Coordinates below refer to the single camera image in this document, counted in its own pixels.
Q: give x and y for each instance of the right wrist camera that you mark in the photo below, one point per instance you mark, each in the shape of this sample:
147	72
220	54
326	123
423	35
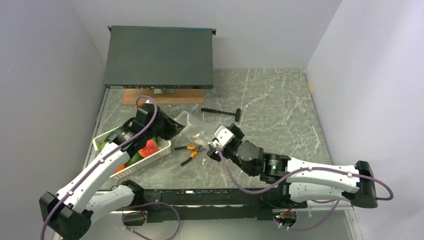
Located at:
221	137

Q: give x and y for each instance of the white perforated plastic basket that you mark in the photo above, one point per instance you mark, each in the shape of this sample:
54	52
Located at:
164	148

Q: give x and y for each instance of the green lettuce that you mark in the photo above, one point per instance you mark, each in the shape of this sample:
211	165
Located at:
106	140

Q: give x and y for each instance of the orange fruit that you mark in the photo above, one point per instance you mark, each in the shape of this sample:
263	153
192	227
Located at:
122	167

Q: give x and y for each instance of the dark green rack server box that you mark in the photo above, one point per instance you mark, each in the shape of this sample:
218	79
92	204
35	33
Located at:
159	57

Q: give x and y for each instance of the wooden board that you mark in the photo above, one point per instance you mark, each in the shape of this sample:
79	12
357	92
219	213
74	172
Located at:
177	96

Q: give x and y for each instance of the red peach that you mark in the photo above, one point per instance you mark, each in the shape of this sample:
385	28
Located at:
150	148

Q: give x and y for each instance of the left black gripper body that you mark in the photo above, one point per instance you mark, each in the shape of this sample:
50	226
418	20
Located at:
163	129

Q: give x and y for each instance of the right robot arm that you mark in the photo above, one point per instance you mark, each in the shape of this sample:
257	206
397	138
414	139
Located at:
299	180

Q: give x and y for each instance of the clear dotted zip bag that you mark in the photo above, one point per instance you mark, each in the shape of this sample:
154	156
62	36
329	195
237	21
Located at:
195	131

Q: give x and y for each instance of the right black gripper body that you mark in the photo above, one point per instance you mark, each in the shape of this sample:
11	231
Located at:
229	151

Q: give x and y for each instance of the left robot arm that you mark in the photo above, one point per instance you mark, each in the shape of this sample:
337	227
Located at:
71	210

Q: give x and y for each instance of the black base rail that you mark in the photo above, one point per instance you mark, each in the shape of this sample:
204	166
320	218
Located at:
215	204

